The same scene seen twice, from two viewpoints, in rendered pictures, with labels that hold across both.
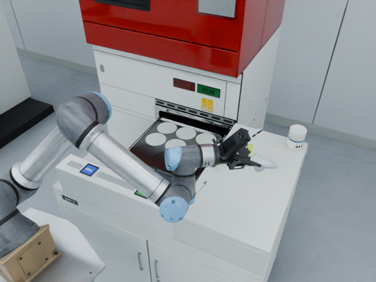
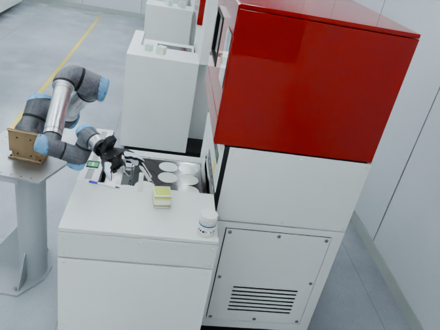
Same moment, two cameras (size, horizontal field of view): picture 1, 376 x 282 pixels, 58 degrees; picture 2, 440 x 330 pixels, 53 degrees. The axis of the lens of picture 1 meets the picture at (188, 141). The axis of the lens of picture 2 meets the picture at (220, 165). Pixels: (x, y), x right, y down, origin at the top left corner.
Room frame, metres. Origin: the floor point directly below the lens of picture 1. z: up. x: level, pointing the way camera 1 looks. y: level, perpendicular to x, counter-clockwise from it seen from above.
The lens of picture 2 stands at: (0.31, -1.63, 2.06)
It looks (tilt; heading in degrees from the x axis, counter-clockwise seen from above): 28 degrees down; 54
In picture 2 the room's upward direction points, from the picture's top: 11 degrees clockwise
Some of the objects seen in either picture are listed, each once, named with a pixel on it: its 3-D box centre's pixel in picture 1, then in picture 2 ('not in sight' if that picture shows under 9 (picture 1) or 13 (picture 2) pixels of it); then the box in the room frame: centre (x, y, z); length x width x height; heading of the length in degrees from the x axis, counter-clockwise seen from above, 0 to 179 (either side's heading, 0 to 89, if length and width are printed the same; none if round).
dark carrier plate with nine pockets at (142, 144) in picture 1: (175, 145); (167, 177); (1.24, 0.06, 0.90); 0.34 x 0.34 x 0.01; 64
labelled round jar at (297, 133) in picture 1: (296, 137); (207, 222); (1.16, -0.47, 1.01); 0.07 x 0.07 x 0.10
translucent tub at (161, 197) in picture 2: (243, 154); (161, 197); (1.06, -0.23, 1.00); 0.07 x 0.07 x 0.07; 73
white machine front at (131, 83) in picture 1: (162, 92); (213, 144); (1.52, 0.13, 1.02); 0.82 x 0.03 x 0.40; 64
